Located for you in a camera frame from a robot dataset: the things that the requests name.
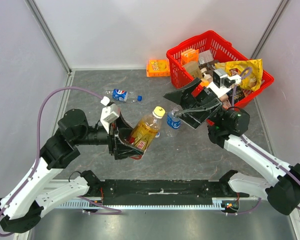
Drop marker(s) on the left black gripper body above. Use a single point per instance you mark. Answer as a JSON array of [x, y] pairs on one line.
[[112, 127]]

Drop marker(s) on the white cable duct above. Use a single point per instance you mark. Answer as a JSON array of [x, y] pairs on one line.
[[80, 204]]

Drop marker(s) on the clear plastic packet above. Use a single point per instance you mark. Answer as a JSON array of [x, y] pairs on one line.
[[205, 57]]

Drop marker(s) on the yellow Lays chips bag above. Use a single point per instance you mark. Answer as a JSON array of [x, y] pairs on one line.
[[251, 72]]

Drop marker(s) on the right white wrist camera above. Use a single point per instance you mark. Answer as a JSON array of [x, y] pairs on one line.
[[222, 83]]

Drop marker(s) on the black snack packet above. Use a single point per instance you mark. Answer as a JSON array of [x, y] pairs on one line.
[[236, 96]]

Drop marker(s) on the yellow tea bottle cap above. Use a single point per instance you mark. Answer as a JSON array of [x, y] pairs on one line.
[[159, 112]]

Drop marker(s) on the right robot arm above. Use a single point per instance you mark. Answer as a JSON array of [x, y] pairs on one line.
[[279, 183]]

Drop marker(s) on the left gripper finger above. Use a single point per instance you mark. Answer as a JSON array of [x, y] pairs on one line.
[[122, 148], [123, 127]]

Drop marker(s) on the brown tea bottle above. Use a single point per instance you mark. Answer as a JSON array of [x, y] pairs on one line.
[[145, 131]]

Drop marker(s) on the blue Pocari Sweat bottle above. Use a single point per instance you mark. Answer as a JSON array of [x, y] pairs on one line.
[[173, 121]]

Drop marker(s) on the red plastic shopping basket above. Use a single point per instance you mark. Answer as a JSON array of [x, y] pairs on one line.
[[222, 51]]

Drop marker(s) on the orange snack box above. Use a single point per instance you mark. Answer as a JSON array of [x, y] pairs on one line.
[[158, 68]]

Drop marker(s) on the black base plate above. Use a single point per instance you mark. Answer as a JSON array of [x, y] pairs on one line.
[[161, 192]]

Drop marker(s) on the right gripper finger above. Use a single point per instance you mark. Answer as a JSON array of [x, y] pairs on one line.
[[196, 115], [183, 96]]

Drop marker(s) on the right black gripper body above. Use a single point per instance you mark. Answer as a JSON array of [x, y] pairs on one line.
[[209, 106]]

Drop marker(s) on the orange box in basket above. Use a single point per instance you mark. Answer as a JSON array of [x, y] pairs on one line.
[[189, 55]]

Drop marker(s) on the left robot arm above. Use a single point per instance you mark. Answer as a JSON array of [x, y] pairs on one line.
[[23, 208]]

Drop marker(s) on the clear empty plastic bottle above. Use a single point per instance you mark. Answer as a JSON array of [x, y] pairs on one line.
[[121, 95]]

